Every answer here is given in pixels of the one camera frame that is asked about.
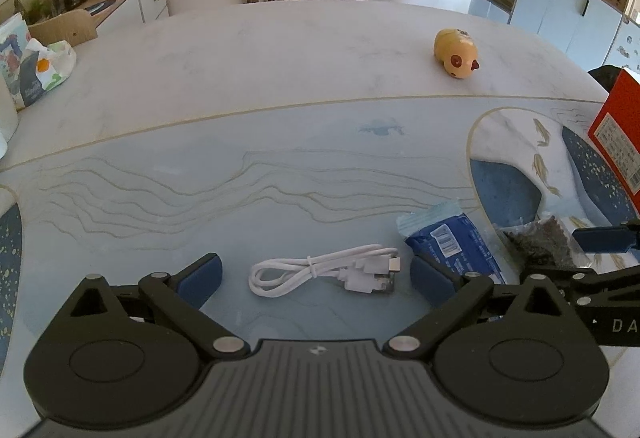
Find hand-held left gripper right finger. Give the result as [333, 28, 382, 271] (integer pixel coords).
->
[382, 254, 585, 360]

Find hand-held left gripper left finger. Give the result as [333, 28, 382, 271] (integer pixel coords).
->
[50, 253, 251, 361]

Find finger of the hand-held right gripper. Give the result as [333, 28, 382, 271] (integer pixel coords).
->
[571, 219, 640, 255]
[519, 262, 640, 315]

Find dark blue packet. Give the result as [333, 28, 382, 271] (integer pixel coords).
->
[404, 213, 506, 287]

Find clear bag with dark contents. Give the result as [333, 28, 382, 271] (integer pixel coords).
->
[492, 213, 601, 277]

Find white charging cable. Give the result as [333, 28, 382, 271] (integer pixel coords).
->
[248, 244, 404, 299]

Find red cardboard box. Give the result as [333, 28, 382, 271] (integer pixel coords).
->
[587, 68, 640, 195]

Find white patterned desktop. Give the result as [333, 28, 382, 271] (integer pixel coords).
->
[0, 0, 640, 419]

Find black round chair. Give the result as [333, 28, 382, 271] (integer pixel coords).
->
[587, 64, 626, 94]

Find white cabinet with stickers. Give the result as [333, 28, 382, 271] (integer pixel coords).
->
[607, 18, 640, 74]

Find yellow animal toy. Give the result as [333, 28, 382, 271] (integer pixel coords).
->
[433, 28, 482, 81]

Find white double-door cabinet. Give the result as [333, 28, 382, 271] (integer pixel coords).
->
[510, 0, 626, 64]

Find low white cabinet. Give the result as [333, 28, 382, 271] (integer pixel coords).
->
[467, 0, 514, 25]

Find white printed tissue pack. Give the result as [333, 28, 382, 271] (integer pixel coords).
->
[20, 38, 79, 108]

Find light wooden chair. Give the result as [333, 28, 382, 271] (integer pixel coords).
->
[27, 8, 101, 49]

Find colourful printed bag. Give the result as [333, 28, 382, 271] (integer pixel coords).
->
[0, 12, 34, 111]

